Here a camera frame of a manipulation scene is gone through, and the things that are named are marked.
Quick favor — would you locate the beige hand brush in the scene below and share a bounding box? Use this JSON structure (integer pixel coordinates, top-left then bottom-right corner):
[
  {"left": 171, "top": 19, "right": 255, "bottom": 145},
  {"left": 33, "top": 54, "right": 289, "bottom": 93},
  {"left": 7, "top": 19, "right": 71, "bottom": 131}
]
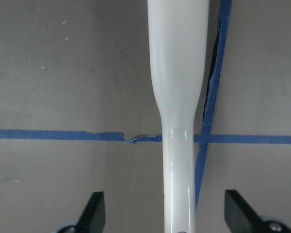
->
[{"left": 147, "top": 0, "right": 210, "bottom": 233}]

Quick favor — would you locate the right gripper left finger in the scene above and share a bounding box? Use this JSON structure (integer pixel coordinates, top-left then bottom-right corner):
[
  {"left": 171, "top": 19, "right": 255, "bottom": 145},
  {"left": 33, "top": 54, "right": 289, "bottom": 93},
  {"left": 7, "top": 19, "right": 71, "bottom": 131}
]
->
[{"left": 75, "top": 192, "right": 105, "bottom": 233}]

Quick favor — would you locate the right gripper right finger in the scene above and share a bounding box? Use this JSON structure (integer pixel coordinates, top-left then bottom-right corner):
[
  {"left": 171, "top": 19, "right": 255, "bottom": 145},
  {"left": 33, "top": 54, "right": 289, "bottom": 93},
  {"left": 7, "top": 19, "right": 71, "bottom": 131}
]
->
[{"left": 224, "top": 189, "right": 291, "bottom": 233}]

